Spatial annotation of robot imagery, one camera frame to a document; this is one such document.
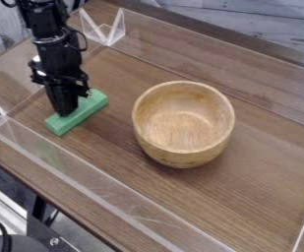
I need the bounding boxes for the clear acrylic tray wall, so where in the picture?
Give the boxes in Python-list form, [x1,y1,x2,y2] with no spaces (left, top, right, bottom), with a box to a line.
[0,0,304,252]

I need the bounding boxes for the black table leg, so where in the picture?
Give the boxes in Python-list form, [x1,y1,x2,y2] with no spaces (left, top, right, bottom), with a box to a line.
[32,196,45,221]

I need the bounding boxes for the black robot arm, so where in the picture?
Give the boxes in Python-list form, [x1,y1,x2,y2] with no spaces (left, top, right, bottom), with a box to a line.
[0,0,90,117]

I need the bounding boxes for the brown wooden bowl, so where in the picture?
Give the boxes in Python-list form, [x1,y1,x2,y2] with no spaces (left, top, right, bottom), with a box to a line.
[131,81,235,168]

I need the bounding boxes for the green rectangular block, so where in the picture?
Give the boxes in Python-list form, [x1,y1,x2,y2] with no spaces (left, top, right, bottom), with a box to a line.
[44,89,108,137]

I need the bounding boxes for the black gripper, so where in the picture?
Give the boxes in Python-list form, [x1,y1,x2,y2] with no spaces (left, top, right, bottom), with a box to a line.
[27,38,92,117]

